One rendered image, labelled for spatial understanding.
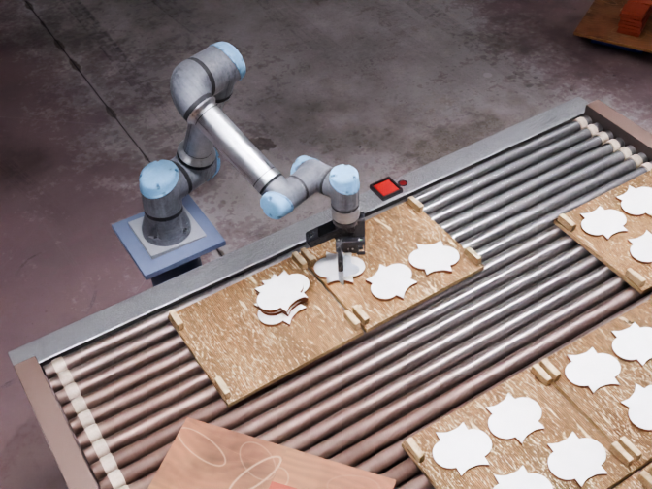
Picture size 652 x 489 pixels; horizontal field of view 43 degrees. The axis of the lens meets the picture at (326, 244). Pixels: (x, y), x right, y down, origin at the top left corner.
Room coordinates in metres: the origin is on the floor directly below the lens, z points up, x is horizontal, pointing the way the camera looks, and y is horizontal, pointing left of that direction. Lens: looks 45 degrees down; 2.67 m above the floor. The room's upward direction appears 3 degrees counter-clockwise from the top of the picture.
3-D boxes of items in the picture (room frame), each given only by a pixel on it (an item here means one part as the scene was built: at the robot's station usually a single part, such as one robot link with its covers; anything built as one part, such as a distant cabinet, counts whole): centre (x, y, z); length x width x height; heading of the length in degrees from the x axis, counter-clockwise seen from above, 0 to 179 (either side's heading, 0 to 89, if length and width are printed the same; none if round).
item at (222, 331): (1.46, 0.18, 0.93); 0.41 x 0.35 x 0.02; 121
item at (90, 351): (1.85, -0.09, 0.90); 1.95 x 0.05 x 0.05; 120
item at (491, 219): (1.67, -0.19, 0.90); 1.95 x 0.05 x 0.05; 120
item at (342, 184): (1.65, -0.05, 1.24); 0.09 x 0.08 x 0.11; 50
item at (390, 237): (1.68, -0.18, 0.93); 0.41 x 0.35 x 0.02; 121
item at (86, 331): (1.91, -0.05, 0.89); 2.08 x 0.09 x 0.06; 120
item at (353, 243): (1.65, -0.06, 1.08); 0.09 x 0.08 x 0.12; 89
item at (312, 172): (1.70, 0.03, 1.24); 0.11 x 0.11 x 0.08; 50
